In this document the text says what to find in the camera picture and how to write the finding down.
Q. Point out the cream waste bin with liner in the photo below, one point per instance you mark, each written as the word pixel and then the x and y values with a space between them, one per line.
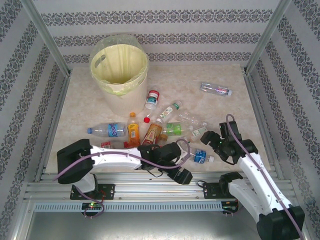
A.
pixel 117 83

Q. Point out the aluminium side rail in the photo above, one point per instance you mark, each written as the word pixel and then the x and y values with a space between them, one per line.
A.
pixel 58 105
pixel 257 102

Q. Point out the clear bottle white cap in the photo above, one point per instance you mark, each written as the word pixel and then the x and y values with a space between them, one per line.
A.
pixel 190 119

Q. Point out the white label bottle green cap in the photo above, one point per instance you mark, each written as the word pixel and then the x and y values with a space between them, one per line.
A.
pixel 168 111

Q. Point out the aluminium mounting rail beam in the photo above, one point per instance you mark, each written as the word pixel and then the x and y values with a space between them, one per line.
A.
pixel 140 190

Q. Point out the beige drink bottle white label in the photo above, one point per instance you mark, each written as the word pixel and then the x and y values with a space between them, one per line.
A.
pixel 198 132

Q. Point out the aluminium frame post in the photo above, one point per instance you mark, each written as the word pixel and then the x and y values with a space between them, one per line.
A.
pixel 270 32
pixel 45 35

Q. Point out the red-brown tea bottle white cap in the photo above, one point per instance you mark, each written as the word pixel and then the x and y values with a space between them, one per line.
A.
pixel 152 132

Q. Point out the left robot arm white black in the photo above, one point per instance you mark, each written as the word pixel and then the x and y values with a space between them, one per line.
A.
pixel 112 160

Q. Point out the cream plastic bin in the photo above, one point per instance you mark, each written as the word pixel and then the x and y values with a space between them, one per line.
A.
pixel 130 100

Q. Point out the small clear bottle red cap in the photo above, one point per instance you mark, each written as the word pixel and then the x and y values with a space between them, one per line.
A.
pixel 147 120

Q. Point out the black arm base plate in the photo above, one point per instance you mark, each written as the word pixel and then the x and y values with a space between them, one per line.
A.
pixel 107 191
pixel 210 191

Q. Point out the green label clear bottle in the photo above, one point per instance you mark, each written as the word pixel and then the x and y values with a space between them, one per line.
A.
pixel 173 128

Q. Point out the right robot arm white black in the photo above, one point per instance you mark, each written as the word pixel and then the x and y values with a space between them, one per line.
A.
pixel 255 177

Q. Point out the clear bottle red label red cap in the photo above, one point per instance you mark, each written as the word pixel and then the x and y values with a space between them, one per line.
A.
pixel 106 144

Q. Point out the grey metal panel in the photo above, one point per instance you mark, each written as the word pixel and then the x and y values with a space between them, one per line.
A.
pixel 160 225

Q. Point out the small circuit board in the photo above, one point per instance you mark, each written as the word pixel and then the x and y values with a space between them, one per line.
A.
pixel 92 205
pixel 227 208

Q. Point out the blue label bottle white cap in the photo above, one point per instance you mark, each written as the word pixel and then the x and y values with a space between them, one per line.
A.
pixel 201 156

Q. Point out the clear bottle blue wave label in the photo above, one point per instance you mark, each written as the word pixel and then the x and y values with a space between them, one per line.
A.
pixel 112 130

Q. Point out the silver bottle blue-red label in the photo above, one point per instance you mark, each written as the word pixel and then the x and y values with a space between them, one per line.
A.
pixel 215 88

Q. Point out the red and teal label bottle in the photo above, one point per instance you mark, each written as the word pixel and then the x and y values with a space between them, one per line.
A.
pixel 152 98

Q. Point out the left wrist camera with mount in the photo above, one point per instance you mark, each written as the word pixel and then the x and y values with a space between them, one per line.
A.
pixel 183 177

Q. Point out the orange juice bottle orange cap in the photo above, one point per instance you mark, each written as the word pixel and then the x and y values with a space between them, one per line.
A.
pixel 133 131

